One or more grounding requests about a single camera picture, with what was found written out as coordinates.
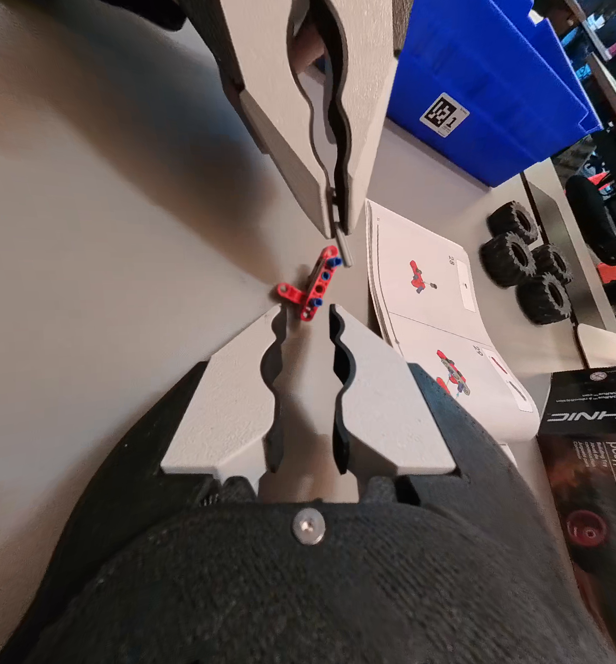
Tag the black toy set box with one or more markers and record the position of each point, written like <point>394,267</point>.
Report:
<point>598,518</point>

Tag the red toy brick assembly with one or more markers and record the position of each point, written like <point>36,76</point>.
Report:
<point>318,280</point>

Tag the person's left hand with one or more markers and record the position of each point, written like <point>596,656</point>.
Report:
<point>305,52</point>

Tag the open instruction booklet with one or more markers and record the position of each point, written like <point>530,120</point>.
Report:
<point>432,311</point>

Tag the black office chair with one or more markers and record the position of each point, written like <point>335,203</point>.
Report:
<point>598,218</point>

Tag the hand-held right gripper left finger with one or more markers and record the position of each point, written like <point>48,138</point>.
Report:
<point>225,404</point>

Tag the black toy tire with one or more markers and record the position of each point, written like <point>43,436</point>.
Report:
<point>554,262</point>
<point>507,259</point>
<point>544,300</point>
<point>513,222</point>

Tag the grey desk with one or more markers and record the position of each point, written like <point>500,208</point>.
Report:
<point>106,259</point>

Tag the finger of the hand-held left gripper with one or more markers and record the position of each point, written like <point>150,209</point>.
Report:
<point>266,78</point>
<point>370,78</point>

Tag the white board stand foot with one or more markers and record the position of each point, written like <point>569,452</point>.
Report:
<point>603,347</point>

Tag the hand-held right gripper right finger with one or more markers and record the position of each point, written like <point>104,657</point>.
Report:
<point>391,404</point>

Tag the blue plastic bin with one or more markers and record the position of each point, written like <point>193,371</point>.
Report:
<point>494,78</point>

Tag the grey toy axle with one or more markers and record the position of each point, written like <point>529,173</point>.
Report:
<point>345,254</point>

